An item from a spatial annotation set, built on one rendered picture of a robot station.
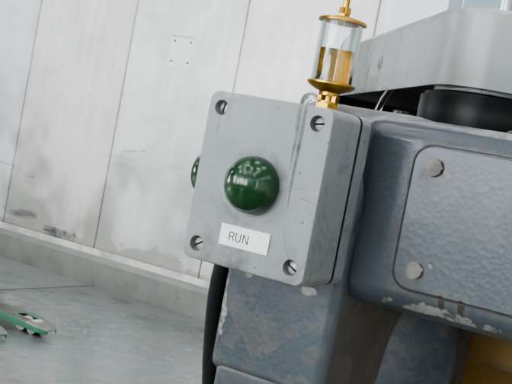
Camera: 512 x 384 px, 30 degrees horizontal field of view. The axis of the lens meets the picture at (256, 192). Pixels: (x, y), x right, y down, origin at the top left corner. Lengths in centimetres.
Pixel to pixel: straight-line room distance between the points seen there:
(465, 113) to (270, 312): 18
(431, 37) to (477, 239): 21
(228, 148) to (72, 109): 719
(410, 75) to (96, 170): 681
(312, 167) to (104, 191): 694
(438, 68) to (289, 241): 21
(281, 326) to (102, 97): 699
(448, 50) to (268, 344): 23
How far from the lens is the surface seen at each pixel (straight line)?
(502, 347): 74
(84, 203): 753
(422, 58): 68
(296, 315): 53
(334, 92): 56
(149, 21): 732
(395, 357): 73
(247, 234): 49
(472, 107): 62
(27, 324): 556
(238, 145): 50
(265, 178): 47
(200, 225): 51
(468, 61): 62
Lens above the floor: 131
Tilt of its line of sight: 3 degrees down
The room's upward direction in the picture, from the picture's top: 11 degrees clockwise
